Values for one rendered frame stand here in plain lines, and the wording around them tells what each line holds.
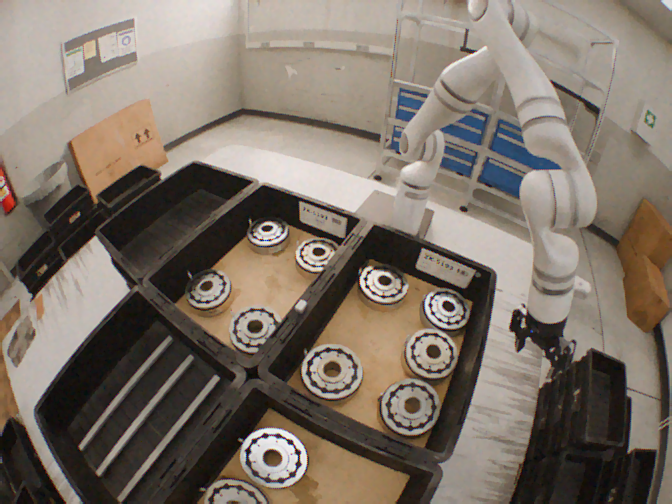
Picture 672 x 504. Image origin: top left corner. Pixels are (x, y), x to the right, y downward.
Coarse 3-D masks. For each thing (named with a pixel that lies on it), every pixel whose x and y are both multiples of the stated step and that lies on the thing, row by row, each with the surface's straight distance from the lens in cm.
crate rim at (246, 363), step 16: (288, 192) 70; (336, 208) 64; (208, 224) 65; (192, 240) 62; (352, 240) 57; (336, 256) 53; (320, 272) 50; (192, 320) 48; (288, 320) 45; (208, 336) 46; (272, 336) 44; (224, 352) 44; (256, 352) 43; (256, 368) 43
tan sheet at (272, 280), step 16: (304, 240) 71; (224, 256) 70; (240, 256) 69; (256, 256) 68; (272, 256) 68; (288, 256) 67; (224, 272) 67; (240, 272) 66; (256, 272) 65; (272, 272) 64; (288, 272) 64; (240, 288) 63; (256, 288) 62; (272, 288) 61; (288, 288) 61; (304, 288) 61; (176, 304) 65; (240, 304) 60; (256, 304) 59; (272, 304) 59; (288, 304) 59; (208, 320) 60; (224, 320) 59; (224, 336) 57
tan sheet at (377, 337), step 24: (408, 288) 64; (432, 288) 66; (336, 312) 57; (360, 312) 58; (384, 312) 59; (408, 312) 60; (336, 336) 55; (360, 336) 55; (384, 336) 56; (456, 336) 61; (360, 360) 53; (384, 360) 54; (384, 384) 52; (336, 408) 50; (360, 408) 50; (408, 408) 52; (384, 432) 50
